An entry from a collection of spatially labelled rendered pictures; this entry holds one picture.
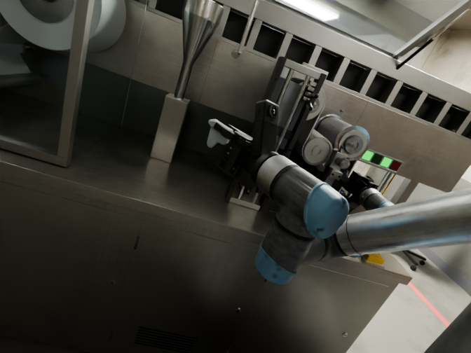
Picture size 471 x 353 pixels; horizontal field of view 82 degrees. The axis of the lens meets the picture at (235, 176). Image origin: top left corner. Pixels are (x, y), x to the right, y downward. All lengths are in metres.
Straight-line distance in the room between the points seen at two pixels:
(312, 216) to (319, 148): 0.78
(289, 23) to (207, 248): 1.03
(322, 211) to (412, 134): 1.38
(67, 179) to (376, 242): 0.82
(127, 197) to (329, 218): 0.65
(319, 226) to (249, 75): 1.06
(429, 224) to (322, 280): 0.73
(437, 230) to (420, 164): 1.38
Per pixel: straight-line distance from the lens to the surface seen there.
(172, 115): 1.15
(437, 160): 1.90
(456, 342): 0.38
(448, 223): 0.48
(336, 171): 1.16
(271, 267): 0.48
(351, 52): 1.51
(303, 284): 1.16
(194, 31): 1.11
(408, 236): 0.50
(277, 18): 1.41
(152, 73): 1.42
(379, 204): 1.02
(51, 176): 0.96
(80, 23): 0.90
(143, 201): 0.90
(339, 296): 1.25
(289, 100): 0.99
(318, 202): 0.41
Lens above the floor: 1.37
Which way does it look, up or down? 21 degrees down
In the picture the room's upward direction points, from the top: 22 degrees clockwise
